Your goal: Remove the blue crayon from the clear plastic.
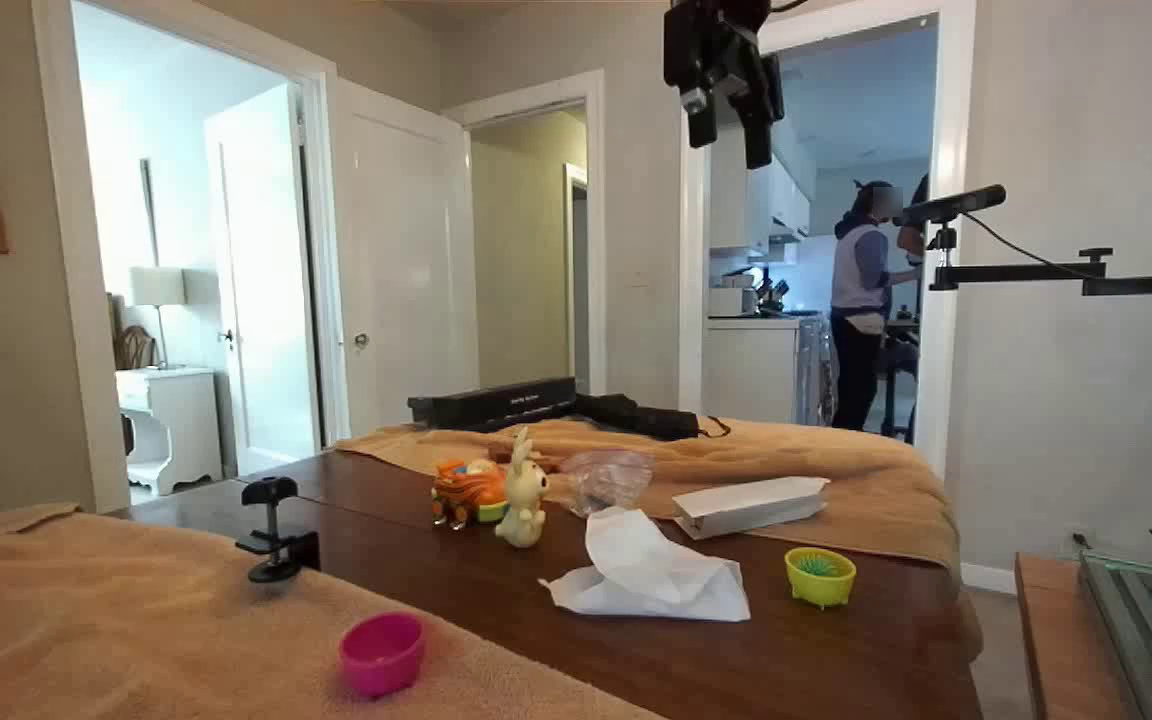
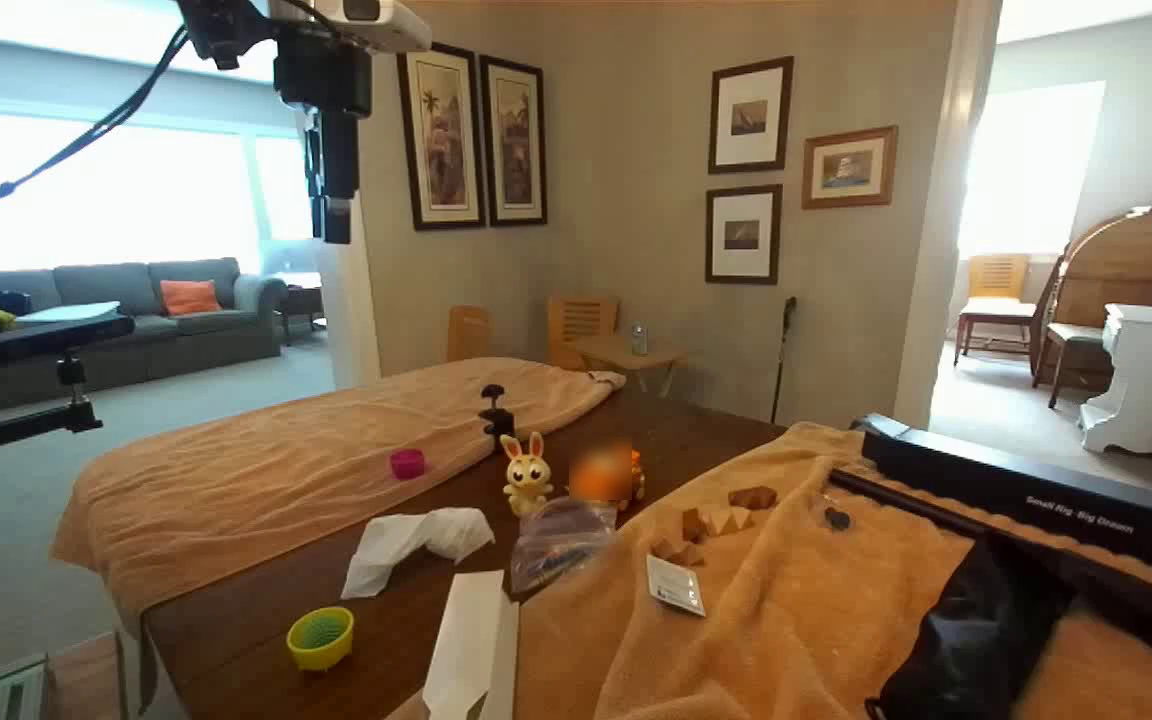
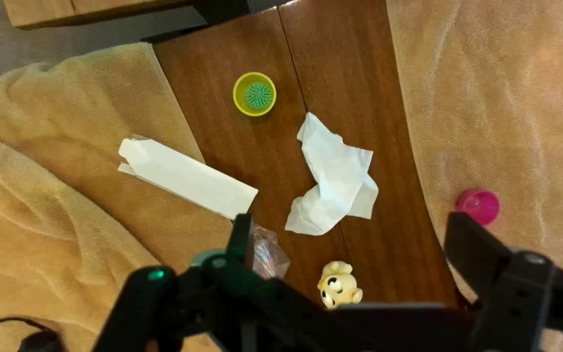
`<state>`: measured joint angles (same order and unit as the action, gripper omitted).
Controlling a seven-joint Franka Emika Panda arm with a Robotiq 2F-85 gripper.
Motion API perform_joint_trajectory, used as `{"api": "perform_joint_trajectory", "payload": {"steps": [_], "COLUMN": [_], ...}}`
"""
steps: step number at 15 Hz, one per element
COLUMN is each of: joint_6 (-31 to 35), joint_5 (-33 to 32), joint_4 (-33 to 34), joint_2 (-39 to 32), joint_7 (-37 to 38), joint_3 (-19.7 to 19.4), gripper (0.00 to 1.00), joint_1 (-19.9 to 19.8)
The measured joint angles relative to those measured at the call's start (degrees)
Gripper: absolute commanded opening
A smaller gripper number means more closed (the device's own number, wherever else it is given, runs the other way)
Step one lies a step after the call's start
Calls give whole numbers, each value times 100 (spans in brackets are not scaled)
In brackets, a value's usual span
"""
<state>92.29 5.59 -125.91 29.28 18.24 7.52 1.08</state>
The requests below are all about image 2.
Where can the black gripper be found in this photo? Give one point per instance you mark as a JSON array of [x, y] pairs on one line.
[[335, 154]]

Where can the clear plastic zip bag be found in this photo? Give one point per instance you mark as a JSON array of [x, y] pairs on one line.
[[556, 546]]

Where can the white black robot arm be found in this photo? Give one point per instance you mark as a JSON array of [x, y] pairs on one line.
[[348, 27]]

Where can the tall black framed picture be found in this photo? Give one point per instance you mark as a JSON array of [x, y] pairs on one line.
[[515, 142], [443, 133]]

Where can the orange pillow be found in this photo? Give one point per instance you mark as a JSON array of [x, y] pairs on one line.
[[189, 298]]

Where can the grey sofa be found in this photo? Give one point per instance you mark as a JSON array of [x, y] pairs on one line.
[[201, 336]]

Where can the plain tan towel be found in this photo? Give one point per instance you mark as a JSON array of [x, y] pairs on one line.
[[270, 465]]

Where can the pink plastic cup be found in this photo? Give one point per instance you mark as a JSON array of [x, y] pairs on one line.
[[405, 465]]

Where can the black table clamp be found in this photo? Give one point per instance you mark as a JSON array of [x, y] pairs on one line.
[[498, 416]]

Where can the small wooden side table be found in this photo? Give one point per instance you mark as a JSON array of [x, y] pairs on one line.
[[620, 357]]

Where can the cream bunny toy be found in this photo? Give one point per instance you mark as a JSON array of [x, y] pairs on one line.
[[524, 479]]

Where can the crumpled white tissue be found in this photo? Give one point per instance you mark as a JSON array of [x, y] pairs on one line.
[[401, 546]]

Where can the pile of toy food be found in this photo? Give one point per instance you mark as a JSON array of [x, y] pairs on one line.
[[604, 483]]

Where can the small black framed picture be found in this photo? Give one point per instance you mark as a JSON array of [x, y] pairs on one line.
[[751, 118], [743, 234]]

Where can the yellow-green plastic cup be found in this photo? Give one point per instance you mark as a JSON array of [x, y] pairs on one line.
[[323, 641]]

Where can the black walking cane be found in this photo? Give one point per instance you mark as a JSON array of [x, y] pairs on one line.
[[786, 320]]

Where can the small tan block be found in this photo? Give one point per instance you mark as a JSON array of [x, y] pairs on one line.
[[717, 521], [677, 553]]

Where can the white towel care label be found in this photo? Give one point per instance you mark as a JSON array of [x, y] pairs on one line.
[[677, 587]]

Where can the wooden framed picture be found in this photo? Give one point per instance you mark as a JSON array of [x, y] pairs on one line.
[[848, 169]]

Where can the tan towel with label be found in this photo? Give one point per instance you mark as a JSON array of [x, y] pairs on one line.
[[761, 613]]

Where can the small dark brown block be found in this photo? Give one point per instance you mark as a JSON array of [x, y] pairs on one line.
[[839, 519]]

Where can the tan armchair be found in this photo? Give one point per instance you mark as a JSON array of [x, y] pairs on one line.
[[997, 301]]

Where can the long black case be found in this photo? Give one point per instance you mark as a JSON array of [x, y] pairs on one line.
[[1029, 487]]

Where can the curved back wooden chair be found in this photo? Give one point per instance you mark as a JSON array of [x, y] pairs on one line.
[[1118, 274]]

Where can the white desk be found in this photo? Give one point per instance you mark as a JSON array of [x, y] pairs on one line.
[[1143, 383]]

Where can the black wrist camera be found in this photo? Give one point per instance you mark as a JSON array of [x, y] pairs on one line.
[[323, 74]]

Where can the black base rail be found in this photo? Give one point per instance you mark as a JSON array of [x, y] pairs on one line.
[[1137, 587]]

